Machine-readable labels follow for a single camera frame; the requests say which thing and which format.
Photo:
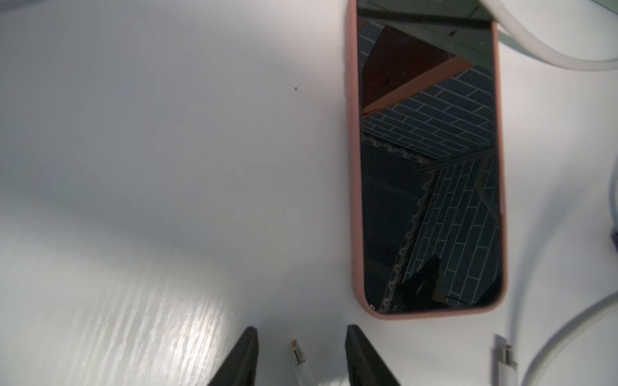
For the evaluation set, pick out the phone with pink case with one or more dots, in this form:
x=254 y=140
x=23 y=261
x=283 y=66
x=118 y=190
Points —
x=426 y=158

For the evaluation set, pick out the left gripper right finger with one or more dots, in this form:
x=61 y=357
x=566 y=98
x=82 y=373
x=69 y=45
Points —
x=365 y=366

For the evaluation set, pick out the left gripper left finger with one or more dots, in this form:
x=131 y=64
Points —
x=240 y=366

